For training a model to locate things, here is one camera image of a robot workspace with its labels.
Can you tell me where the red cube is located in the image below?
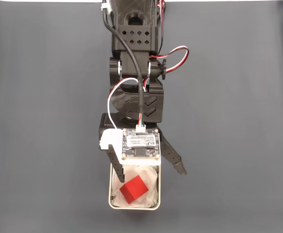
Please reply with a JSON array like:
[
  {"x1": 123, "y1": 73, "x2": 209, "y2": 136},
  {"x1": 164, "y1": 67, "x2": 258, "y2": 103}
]
[{"x1": 119, "y1": 174, "x2": 149, "y2": 204}]

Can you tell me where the white cable clip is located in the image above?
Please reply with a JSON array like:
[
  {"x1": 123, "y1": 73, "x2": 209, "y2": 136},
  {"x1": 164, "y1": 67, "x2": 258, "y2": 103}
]
[{"x1": 100, "y1": 2, "x2": 112, "y2": 13}]

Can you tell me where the black camera cable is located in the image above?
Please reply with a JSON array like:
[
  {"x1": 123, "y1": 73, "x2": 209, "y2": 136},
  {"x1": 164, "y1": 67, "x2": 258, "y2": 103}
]
[{"x1": 101, "y1": 4, "x2": 147, "y2": 133}]

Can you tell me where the white square box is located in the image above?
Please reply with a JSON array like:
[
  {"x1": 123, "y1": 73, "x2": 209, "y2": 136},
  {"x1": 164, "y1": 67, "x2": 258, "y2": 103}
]
[{"x1": 108, "y1": 163, "x2": 161, "y2": 211}]

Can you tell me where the red white black servo cable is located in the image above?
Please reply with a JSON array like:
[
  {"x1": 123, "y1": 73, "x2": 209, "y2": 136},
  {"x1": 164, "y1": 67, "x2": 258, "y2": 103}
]
[
  {"x1": 149, "y1": 0, "x2": 190, "y2": 73},
  {"x1": 106, "y1": 77, "x2": 149, "y2": 130}
]

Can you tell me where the white tissue paper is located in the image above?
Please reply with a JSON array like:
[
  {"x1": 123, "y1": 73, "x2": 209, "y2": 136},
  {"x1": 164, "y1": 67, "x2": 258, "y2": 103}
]
[{"x1": 111, "y1": 165, "x2": 159, "y2": 208}]

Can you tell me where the dark grey table mat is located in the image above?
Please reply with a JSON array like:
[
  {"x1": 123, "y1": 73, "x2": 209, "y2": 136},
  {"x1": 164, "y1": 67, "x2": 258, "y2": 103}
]
[{"x1": 0, "y1": 1, "x2": 283, "y2": 233}]

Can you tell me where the camera board on white mount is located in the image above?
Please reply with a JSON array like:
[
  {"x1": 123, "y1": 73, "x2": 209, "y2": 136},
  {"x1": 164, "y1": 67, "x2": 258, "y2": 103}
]
[{"x1": 99, "y1": 128, "x2": 162, "y2": 167}]

